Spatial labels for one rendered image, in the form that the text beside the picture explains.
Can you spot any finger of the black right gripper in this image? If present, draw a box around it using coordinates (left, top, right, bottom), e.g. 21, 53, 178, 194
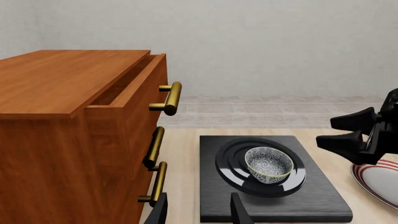
330, 106, 378, 136
315, 130, 379, 166

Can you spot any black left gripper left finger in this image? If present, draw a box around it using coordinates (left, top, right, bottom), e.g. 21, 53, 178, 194
142, 192, 169, 224

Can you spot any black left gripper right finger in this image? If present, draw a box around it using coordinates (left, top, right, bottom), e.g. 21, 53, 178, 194
229, 192, 254, 224

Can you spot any white plate with red rings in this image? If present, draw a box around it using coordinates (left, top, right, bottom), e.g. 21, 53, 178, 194
350, 153, 398, 211

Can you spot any flat black stove plate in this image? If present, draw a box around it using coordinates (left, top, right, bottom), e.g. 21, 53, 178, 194
198, 134, 354, 224

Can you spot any patterned black white bowl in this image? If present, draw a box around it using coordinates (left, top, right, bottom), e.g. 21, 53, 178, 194
244, 146, 295, 185

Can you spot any wooden cabinet drawer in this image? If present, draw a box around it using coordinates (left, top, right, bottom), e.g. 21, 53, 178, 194
85, 53, 169, 182

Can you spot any wooden cabinet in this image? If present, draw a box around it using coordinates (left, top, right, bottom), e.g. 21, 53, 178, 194
0, 49, 169, 224

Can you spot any brass drawer handle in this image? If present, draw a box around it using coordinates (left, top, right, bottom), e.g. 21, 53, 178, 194
149, 81, 183, 116
142, 126, 166, 169
137, 161, 169, 208

